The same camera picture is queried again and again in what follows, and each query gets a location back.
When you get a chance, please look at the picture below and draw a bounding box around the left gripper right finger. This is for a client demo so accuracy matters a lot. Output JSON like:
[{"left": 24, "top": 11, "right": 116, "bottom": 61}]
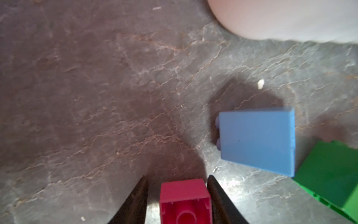
[{"left": 207, "top": 175, "right": 249, "bottom": 224}]

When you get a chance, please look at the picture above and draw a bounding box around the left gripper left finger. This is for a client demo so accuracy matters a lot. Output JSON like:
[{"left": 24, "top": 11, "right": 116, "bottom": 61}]
[{"left": 108, "top": 176, "right": 148, "bottom": 224}]

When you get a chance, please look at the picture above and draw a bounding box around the pink brick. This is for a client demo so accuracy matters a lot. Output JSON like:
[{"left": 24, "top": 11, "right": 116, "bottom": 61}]
[{"left": 159, "top": 179, "right": 213, "bottom": 224}]

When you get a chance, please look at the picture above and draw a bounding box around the light blue square brick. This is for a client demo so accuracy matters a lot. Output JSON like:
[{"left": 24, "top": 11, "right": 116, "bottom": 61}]
[{"left": 215, "top": 107, "right": 296, "bottom": 177}]

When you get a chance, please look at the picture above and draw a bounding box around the green brick near blue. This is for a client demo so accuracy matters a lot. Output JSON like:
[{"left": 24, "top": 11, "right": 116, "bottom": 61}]
[{"left": 293, "top": 141, "right": 358, "bottom": 224}]

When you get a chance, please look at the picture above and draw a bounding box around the white plastic bin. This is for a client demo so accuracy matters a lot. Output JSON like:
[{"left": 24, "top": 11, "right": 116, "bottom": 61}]
[{"left": 208, "top": 0, "right": 358, "bottom": 44}]

